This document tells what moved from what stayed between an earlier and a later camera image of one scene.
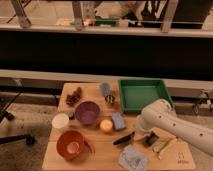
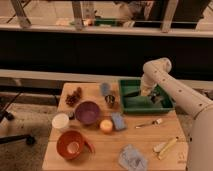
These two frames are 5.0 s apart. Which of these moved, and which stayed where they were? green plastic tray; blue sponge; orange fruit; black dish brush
Moved: black dish brush
Stayed: orange fruit; green plastic tray; blue sponge
